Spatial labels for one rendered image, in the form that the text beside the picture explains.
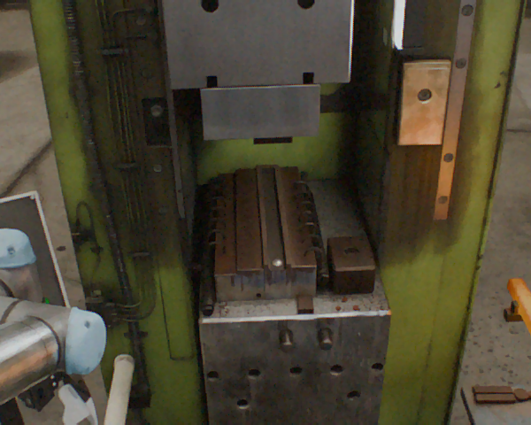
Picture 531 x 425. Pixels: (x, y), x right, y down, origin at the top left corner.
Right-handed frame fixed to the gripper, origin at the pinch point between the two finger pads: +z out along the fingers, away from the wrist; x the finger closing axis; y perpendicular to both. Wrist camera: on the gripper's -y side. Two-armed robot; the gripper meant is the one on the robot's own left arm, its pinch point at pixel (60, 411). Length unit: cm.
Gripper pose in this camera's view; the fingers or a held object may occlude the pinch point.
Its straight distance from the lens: 116.2
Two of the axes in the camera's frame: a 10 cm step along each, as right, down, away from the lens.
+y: -3.8, 5.0, -7.8
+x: 9.2, 1.9, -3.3
